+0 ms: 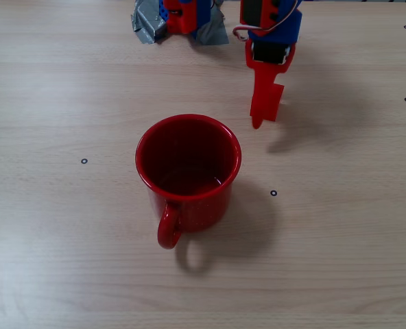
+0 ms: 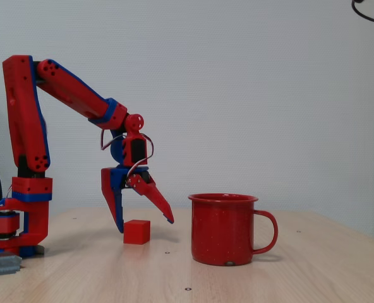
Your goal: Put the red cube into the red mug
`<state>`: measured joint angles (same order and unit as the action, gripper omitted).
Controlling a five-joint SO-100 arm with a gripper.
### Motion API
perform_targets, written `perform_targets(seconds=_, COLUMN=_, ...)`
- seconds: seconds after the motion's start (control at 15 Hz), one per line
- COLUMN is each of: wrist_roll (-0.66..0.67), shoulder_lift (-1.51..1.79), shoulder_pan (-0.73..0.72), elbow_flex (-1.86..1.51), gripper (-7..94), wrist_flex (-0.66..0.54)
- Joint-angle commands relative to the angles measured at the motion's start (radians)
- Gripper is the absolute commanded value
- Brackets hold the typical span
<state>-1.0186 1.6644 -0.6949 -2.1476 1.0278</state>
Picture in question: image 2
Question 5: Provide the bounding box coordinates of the red cube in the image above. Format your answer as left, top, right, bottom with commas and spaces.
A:
123, 219, 152, 246

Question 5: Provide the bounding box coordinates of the red enamel mug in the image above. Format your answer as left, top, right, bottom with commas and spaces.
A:
188, 193, 279, 267

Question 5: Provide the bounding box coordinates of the grey duct tape piece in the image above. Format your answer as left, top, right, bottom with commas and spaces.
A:
0, 254, 23, 278

